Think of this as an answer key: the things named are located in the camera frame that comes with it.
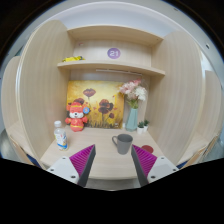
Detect wooden desk shelf unit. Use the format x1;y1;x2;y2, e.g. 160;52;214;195
15;19;206;181

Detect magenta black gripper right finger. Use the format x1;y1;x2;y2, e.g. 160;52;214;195
131;145;178;187

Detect teal green vase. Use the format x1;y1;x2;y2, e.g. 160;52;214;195
125;108;138;132

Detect poppy flower painting canvas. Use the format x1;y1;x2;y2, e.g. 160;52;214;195
67;80;124;129

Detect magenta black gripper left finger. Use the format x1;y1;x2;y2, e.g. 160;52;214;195
47;145;96;187

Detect grey mug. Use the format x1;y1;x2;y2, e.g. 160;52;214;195
112;134;133;155

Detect pink white artificial flowers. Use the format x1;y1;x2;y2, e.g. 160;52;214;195
119;79;147;109

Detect small potted succulent white pot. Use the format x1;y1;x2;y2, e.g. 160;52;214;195
137;121;144;134

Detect yellow object on shelf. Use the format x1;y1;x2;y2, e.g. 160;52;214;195
62;56;85;62

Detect red fortune god plush doll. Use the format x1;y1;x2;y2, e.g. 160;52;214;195
65;102;90;132

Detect purple round number sticker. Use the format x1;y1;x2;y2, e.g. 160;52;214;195
107;48;121;59

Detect dark red round coaster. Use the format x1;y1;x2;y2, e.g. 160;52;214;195
142;145;154;153

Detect clear plastic drink bottle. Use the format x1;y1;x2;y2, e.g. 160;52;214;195
54;121;68;151

